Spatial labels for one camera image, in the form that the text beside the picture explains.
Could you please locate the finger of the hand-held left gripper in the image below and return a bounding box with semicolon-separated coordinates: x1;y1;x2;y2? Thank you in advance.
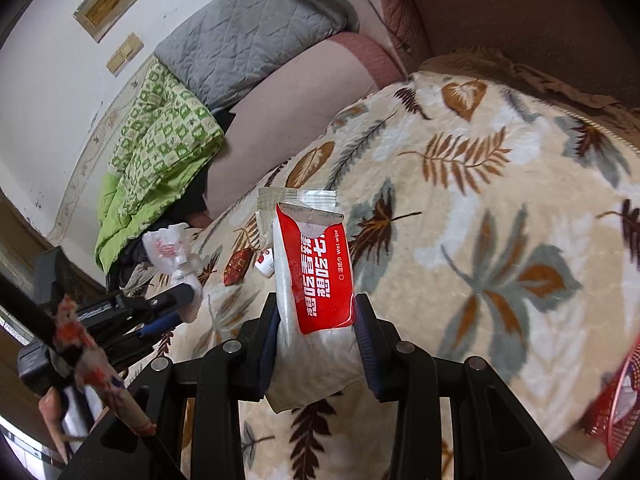
107;310;182;368
117;284;197;313

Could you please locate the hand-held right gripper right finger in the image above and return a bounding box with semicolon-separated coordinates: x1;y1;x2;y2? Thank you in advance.
352;294;576;480

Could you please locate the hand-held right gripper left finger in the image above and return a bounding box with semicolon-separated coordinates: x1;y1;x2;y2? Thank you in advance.
59;305;281;480

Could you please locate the white plastic wrapper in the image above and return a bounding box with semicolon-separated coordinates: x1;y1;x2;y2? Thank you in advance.
141;222;206;323

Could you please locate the red white wet wipe packet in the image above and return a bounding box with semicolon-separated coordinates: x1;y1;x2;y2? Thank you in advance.
256;187;368;413

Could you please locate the red plastic basket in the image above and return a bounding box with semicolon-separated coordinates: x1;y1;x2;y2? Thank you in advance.
582;332;640;461

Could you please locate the person's left hand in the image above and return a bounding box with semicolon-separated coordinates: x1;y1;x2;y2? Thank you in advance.
39;387;71;466

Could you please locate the red white plastic wrap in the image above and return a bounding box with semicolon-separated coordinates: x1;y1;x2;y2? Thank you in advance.
52;296;158;436

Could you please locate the red foil wrapper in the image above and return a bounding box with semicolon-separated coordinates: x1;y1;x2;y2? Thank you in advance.
222;249;251;287

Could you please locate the leaf print blanket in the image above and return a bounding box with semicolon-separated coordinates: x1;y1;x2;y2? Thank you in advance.
120;71;640;480

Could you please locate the green checkered quilt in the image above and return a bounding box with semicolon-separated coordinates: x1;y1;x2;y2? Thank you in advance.
95;57;225;273

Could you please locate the brown pink fabric sofa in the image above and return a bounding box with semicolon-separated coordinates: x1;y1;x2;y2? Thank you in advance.
205;0;640;231

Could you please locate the grey quilted pillow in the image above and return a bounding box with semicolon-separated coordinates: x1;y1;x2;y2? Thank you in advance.
154;0;358;111

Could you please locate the dark wooden door frame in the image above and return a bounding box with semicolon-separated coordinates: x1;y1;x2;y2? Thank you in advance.
0;187;108;311

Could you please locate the beige wall switch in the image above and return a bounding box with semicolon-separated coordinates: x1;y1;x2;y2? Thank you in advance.
106;33;144;77

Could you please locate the framed wall plaque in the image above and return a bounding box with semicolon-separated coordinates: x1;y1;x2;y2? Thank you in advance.
73;0;153;43

